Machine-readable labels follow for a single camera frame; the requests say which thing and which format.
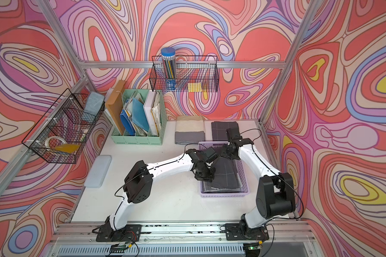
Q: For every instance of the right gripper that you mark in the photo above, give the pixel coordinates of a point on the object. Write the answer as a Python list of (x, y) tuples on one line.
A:
[(224, 152)]

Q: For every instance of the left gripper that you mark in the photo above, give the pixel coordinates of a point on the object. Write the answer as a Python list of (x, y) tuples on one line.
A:
[(210, 178)]

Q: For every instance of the purple plastic basket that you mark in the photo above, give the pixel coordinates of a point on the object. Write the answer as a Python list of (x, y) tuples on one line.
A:
[(243, 181)]

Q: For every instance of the dark grid pillowcase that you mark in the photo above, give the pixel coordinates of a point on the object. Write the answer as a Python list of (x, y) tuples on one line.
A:
[(219, 130), (226, 179)]

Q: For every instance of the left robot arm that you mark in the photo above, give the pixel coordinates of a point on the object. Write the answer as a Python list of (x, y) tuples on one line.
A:
[(138, 183)]

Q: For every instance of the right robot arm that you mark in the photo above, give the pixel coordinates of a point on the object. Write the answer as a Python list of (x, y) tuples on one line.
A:
[(275, 197)]

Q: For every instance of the dark grid folded pillowcase back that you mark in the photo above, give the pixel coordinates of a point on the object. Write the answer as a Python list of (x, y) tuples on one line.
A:
[(219, 130)]

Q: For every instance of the beige grey folded pillowcase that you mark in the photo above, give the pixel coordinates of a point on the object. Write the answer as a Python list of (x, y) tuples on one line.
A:
[(189, 129)]

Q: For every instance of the yellow pad in basket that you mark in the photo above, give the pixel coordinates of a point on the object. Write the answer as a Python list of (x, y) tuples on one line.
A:
[(67, 148)]

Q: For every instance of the green file organizer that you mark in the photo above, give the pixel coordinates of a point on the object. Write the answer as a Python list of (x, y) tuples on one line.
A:
[(133, 103)]

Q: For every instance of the yellow sticky notes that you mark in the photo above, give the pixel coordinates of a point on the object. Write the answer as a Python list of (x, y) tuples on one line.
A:
[(195, 87)]

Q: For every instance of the blue folder in organizer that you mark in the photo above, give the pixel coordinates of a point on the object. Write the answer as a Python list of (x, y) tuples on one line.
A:
[(124, 118)]

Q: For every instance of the white binder in organizer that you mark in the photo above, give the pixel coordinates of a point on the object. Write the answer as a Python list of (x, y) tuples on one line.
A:
[(148, 106)]

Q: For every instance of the light blue pencil case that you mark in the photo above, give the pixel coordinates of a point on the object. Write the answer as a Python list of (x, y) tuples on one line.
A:
[(98, 171)]

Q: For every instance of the brown envelope folder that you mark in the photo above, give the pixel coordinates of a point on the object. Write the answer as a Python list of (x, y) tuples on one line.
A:
[(114, 105)]

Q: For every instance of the blue pencil tube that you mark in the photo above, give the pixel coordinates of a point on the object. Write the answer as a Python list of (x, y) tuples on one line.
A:
[(169, 64)]

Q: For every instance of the grey blue sponge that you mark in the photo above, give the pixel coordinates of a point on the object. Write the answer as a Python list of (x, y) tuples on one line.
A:
[(93, 104)]

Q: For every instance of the white tape roll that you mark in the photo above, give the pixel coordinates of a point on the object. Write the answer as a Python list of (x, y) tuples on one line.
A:
[(54, 141)]

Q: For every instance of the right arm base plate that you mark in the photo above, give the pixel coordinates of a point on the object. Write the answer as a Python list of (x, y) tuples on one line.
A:
[(240, 232)]

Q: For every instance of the black wire basket back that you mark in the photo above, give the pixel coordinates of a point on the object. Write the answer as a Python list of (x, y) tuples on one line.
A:
[(189, 68)]

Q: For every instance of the black wire basket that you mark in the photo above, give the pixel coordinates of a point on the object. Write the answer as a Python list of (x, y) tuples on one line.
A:
[(189, 68), (63, 119)]

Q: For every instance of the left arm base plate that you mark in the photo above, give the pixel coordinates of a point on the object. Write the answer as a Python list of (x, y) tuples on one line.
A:
[(130, 233)]

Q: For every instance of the black wire basket left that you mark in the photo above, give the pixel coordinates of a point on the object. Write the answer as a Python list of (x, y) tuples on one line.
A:
[(63, 119)]

